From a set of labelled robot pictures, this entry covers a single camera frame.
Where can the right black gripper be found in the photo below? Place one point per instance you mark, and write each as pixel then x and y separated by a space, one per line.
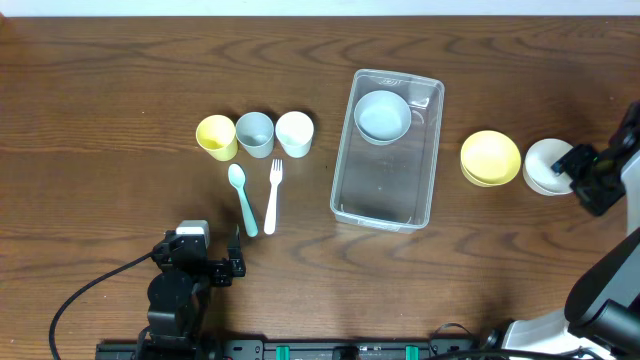
pixel 580 173

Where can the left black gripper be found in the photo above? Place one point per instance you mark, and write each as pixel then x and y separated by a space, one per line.
pixel 214 270

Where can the white plastic bowl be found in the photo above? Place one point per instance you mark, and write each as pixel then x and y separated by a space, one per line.
pixel 537 168

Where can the teal plastic spoon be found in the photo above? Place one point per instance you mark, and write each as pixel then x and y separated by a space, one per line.
pixel 237 179

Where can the white plastic fork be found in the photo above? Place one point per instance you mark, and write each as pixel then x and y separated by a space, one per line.
pixel 275 178

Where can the yellow plastic bowl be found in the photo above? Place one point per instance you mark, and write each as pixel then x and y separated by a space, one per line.
pixel 489 158

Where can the yellow plastic cup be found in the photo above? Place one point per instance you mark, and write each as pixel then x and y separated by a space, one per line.
pixel 216 134

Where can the grey plastic cup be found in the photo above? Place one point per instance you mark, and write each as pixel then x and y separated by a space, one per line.
pixel 255 131

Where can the white plastic cup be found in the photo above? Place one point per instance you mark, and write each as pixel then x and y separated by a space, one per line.
pixel 295 130

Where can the clear plastic container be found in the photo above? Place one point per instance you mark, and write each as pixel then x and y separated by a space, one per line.
pixel 389 187

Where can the grey plastic bowl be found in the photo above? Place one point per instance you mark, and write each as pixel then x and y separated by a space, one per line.
pixel 382 117

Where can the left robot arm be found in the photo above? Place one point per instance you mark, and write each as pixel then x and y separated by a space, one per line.
pixel 180 295

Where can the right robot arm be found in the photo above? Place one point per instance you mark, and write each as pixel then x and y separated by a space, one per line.
pixel 600 319

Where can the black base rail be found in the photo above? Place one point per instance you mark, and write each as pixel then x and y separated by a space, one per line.
pixel 268 350

